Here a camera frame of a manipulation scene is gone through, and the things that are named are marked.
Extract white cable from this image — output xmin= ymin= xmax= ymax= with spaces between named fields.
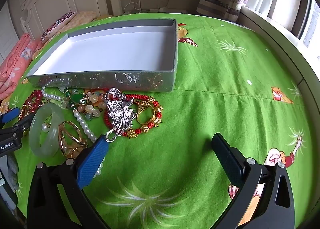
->
xmin=122 ymin=0 xmax=152 ymax=15

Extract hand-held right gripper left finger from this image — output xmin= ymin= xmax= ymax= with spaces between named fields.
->
xmin=27 ymin=134 xmax=109 ymax=229

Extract window sill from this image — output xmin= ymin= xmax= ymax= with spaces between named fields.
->
xmin=237 ymin=4 xmax=320 ymax=90

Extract green stone pendant necklace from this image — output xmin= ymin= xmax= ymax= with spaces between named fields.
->
xmin=61 ymin=89 xmax=90 ymax=110

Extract white pearl necklace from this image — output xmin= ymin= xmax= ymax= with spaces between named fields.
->
xmin=41 ymin=85 xmax=104 ymax=176

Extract red bead bracelet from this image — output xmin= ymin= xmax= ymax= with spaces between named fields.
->
xmin=19 ymin=90 xmax=50 ymax=119

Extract yellow shell print pillow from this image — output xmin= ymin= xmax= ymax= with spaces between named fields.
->
xmin=61 ymin=10 xmax=98 ymax=32

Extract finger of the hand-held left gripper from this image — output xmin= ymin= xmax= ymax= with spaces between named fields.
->
xmin=12 ymin=112 xmax=36 ymax=136
xmin=0 ymin=107 xmax=21 ymax=124

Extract gold ring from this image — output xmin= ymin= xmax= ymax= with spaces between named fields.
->
xmin=136 ymin=101 xmax=157 ymax=124

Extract window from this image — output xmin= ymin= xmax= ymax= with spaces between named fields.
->
xmin=299 ymin=0 xmax=320 ymax=61

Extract round patterned cushion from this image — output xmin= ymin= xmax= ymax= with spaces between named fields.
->
xmin=41 ymin=11 xmax=75 ymax=43

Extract silver ornate brooch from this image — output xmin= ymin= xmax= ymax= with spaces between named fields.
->
xmin=104 ymin=87 xmax=137 ymax=142

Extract folded pink floral quilt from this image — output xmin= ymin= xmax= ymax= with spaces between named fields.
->
xmin=0 ymin=33 xmax=42 ymax=100

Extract translucent agate bead bracelet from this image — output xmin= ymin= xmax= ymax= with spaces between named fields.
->
xmin=75 ymin=90 xmax=108 ymax=121

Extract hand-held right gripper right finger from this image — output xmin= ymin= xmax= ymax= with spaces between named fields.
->
xmin=212 ymin=133 xmax=295 ymax=229

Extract red cord bracelet gold charms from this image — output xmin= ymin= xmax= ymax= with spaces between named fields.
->
xmin=104 ymin=93 xmax=163 ymax=139

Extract white nightstand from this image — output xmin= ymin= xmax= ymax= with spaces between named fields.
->
xmin=140 ymin=7 xmax=188 ymax=15

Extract green printed blanket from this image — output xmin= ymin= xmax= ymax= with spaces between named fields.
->
xmin=0 ymin=13 xmax=315 ymax=229

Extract pale green jade bangle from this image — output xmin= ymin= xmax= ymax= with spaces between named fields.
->
xmin=29 ymin=102 xmax=66 ymax=156

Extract shallow silver cardboard box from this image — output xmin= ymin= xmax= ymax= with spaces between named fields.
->
xmin=26 ymin=18 xmax=178 ymax=93

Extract person's left hand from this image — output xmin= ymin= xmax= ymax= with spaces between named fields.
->
xmin=7 ymin=154 xmax=20 ymax=191

